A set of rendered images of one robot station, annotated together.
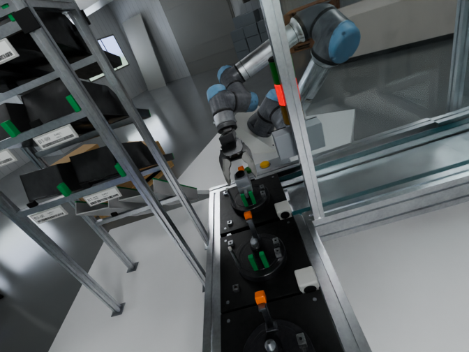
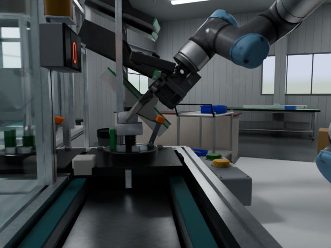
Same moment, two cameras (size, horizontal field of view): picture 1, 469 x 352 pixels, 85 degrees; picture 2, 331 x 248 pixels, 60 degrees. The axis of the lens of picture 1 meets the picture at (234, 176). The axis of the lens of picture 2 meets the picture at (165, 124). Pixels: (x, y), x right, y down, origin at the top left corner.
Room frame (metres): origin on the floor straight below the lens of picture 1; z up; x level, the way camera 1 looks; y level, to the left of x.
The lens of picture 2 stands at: (0.64, -0.75, 1.12)
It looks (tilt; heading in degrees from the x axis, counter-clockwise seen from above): 6 degrees down; 76
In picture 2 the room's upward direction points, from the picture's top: straight up
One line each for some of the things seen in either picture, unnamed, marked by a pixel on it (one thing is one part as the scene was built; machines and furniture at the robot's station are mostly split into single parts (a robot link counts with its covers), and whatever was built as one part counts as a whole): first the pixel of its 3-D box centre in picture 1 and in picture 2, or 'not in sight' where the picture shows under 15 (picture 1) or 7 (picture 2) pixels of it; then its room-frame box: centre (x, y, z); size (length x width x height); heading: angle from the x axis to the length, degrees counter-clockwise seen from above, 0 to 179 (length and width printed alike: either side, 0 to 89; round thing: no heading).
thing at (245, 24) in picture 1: (257, 35); not in sight; (8.49, -2.29, 0.66); 1.33 x 0.89 x 1.32; 54
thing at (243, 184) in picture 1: (243, 182); (125, 120); (0.72, -0.02, 1.06); 0.08 x 0.04 x 0.07; 171
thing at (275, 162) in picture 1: (266, 170); (220, 177); (0.93, -0.14, 0.93); 0.21 x 0.07 x 0.06; 81
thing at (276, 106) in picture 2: not in sight; (268, 120); (5.26, 6.26, 0.45); 2.48 x 0.99 x 0.90; 144
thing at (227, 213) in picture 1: (251, 202); (130, 159); (0.73, -0.02, 0.96); 0.24 x 0.24 x 0.02; 81
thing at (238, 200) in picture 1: (250, 198); (130, 151); (0.73, -0.02, 0.98); 0.14 x 0.14 x 0.02
